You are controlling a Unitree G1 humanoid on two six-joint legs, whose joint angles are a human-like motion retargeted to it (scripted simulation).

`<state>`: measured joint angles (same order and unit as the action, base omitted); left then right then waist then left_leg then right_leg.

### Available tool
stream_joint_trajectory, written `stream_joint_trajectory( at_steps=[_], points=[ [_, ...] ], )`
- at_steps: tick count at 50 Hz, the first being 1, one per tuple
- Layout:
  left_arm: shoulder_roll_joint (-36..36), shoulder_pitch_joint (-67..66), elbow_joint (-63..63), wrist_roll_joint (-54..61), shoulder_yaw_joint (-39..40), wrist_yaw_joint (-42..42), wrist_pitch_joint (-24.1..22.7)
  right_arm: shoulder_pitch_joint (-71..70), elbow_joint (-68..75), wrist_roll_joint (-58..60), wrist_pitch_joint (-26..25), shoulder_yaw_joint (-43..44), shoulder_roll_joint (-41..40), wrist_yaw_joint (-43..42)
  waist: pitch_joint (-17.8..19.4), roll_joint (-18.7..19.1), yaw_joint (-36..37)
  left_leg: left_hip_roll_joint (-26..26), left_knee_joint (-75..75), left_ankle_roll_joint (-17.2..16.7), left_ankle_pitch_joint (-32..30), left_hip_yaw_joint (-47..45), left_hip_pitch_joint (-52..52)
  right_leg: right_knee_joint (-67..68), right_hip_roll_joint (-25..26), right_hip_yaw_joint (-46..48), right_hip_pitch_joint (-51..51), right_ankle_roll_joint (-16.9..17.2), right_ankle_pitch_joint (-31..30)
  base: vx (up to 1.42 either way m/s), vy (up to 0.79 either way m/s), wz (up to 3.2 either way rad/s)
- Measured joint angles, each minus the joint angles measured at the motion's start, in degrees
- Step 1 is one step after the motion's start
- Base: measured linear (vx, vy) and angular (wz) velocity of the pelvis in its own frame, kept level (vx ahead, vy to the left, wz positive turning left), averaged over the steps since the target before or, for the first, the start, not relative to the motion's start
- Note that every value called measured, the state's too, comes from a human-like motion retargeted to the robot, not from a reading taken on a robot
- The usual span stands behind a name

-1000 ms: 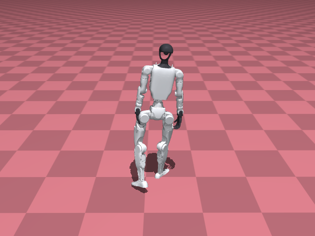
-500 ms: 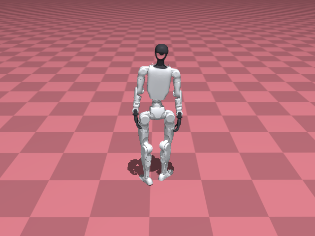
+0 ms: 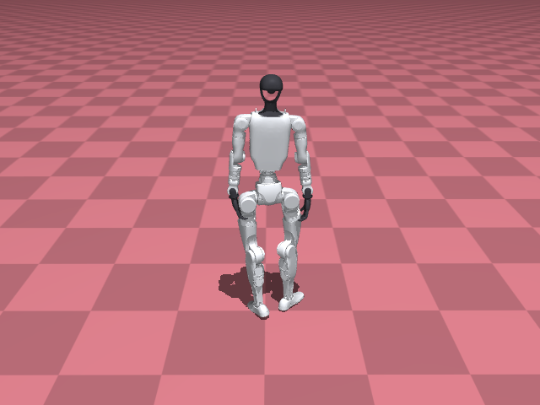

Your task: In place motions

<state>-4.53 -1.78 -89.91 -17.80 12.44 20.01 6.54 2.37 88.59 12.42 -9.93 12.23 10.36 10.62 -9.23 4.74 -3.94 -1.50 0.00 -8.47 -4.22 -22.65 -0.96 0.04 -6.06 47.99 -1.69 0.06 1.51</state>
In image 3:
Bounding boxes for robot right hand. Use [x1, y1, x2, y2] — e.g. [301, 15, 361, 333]
[298, 188, 313, 221]

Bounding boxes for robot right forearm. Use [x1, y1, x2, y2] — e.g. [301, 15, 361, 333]
[298, 151, 313, 195]

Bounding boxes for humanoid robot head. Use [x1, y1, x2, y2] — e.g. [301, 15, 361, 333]
[258, 74, 283, 117]

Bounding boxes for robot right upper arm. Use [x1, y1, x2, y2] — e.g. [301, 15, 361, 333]
[289, 115, 307, 164]

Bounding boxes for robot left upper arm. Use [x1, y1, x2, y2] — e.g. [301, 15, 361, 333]
[232, 114, 251, 163]

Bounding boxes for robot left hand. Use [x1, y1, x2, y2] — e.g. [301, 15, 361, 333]
[229, 188, 248, 220]

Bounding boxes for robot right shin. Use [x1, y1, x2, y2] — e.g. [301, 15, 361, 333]
[278, 245, 298, 300]

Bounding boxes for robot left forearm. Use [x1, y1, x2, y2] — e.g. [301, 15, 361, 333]
[227, 150, 242, 195]

